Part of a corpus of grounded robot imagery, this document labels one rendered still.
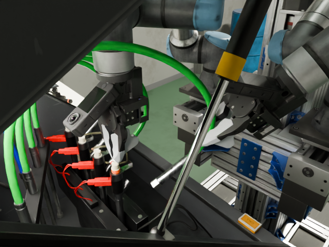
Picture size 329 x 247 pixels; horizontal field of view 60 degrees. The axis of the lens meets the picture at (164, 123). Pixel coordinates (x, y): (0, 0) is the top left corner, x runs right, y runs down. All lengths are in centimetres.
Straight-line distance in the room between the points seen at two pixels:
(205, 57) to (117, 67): 71
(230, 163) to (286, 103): 79
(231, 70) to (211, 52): 95
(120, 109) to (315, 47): 35
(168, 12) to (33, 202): 46
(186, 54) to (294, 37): 60
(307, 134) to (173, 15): 65
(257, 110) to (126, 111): 24
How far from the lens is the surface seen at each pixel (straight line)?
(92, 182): 68
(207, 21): 55
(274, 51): 69
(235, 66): 23
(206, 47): 118
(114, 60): 51
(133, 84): 57
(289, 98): 57
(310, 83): 53
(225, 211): 81
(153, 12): 57
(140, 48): 46
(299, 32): 68
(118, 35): 50
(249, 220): 79
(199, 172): 240
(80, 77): 312
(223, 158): 131
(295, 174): 101
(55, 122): 90
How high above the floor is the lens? 154
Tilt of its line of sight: 30 degrees down
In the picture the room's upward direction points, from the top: straight up
